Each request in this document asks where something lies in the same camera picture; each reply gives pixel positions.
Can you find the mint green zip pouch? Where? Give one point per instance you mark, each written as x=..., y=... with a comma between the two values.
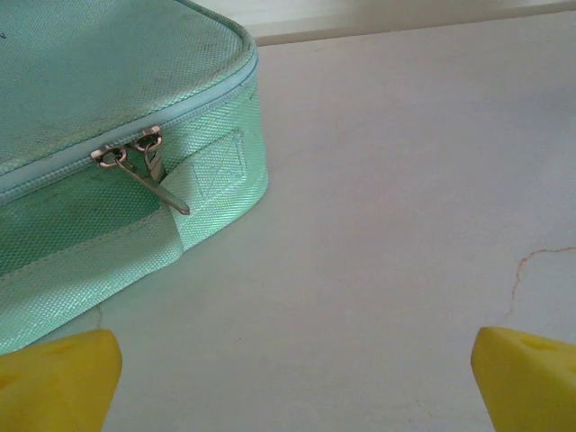
x=90, y=90

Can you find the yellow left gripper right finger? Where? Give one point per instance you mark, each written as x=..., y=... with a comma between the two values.
x=531, y=387

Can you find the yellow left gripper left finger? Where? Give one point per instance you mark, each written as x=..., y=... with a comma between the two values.
x=54, y=382

